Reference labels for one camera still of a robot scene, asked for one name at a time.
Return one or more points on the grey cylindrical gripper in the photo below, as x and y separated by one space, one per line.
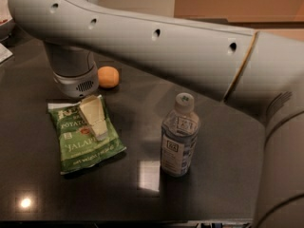
77 84

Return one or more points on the green jalapeno chip bag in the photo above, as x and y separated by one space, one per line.
79 148

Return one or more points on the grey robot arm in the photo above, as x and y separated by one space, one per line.
256 72

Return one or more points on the orange fruit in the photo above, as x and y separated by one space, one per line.
108 77

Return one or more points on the clear plastic water bottle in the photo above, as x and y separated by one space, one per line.
179 134

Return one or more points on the white paper sheet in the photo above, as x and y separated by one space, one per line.
4 53

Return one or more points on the white bowl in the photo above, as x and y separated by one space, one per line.
6 21

